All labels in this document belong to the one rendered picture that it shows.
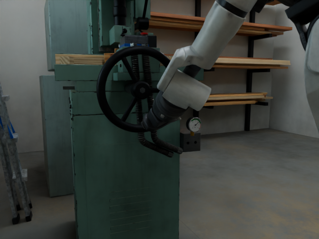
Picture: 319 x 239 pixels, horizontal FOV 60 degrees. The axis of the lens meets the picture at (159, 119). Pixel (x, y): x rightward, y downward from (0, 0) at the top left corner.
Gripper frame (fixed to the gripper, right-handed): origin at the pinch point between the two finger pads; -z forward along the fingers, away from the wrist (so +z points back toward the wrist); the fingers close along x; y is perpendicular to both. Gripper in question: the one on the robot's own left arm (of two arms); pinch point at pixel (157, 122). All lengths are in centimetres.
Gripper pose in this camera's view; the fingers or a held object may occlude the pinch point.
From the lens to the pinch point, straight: 87.7
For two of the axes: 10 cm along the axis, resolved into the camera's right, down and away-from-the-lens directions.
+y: -5.2, -8.3, 2.0
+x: 8.1, -4.1, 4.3
